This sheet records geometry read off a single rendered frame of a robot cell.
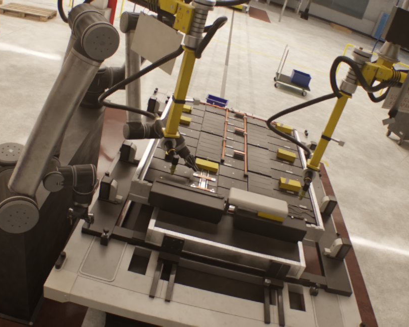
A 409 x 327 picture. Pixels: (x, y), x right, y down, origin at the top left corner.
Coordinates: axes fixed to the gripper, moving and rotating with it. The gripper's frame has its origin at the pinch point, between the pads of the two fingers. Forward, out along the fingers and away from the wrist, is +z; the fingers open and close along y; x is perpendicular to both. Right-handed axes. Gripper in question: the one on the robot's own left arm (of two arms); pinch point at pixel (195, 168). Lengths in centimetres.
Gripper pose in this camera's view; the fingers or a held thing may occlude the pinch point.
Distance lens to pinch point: 256.8
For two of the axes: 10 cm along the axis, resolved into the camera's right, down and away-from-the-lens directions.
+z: 5.5, 8.0, 2.5
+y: 2.6, -4.5, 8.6
